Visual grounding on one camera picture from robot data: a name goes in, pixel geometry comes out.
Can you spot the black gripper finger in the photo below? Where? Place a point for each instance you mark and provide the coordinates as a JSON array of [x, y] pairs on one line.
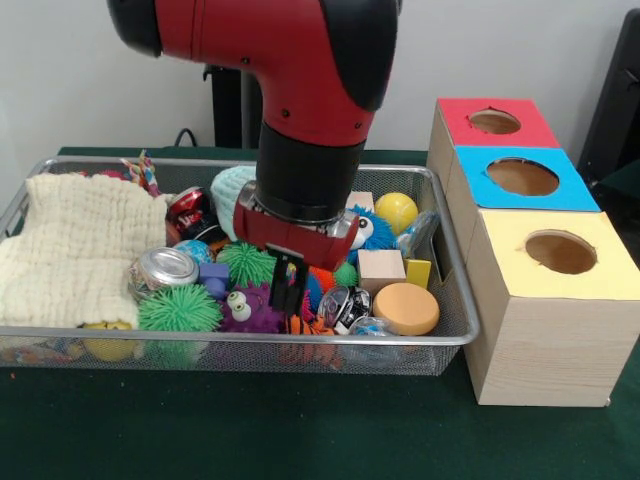
[[279, 285], [297, 288]]

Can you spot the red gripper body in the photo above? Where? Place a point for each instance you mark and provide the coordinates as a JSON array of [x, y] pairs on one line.
[[295, 240]]

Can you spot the red black packet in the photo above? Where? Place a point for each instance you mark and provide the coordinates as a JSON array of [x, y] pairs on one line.
[[188, 205]]

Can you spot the clear blue plastic packet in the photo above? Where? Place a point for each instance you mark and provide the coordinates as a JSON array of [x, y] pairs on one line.
[[420, 232]]

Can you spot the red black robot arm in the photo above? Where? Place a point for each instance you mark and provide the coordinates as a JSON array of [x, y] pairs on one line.
[[300, 60]]

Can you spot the clear mesh bin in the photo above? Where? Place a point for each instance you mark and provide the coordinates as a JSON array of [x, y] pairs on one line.
[[445, 300]]

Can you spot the wooden box with three holes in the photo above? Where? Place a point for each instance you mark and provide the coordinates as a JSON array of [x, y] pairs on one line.
[[545, 330]]

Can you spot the small green spiky ball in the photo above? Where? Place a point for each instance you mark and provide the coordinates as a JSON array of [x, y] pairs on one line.
[[248, 264]]

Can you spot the orange tiger striped toy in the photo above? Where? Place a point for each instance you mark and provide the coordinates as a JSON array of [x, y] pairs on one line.
[[305, 325]]

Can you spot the purple spiky ball with eyes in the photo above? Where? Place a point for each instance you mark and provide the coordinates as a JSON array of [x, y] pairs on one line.
[[250, 312]]

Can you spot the purple plastic block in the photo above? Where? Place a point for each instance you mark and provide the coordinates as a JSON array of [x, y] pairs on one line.
[[214, 280]]

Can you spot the mint green knit cloth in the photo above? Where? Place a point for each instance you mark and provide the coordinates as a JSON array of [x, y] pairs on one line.
[[230, 195]]

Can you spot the blue fuzzy ball with eyes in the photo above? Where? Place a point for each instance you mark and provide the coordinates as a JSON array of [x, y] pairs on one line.
[[378, 232]]

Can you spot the wooden cube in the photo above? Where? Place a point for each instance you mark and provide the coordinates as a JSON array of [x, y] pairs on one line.
[[382, 270]]

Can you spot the blue globe ball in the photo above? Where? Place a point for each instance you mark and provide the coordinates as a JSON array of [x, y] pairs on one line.
[[195, 251]]

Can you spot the large green spiky ball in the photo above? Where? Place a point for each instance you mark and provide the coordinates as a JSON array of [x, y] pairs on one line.
[[182, 310]]

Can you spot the yellow ball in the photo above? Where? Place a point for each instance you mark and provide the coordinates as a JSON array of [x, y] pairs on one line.
[[397, 212]]

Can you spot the round wooden disc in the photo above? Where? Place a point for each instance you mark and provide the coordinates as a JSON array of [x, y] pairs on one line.
[[406, 308]]

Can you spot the silver can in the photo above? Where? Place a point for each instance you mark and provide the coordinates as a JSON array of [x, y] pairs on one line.
[[165, 270]]

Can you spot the yellow block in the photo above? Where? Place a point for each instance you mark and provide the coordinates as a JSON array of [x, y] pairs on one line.
[[419, 273]]

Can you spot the cream waffle cloth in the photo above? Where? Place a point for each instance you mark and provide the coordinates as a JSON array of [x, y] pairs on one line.
[[75, 240]]

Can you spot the black chair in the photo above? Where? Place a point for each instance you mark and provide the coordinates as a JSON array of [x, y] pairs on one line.
[[615, 110]]

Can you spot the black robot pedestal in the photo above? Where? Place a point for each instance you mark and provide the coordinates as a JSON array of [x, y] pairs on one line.
[[228, 110]]

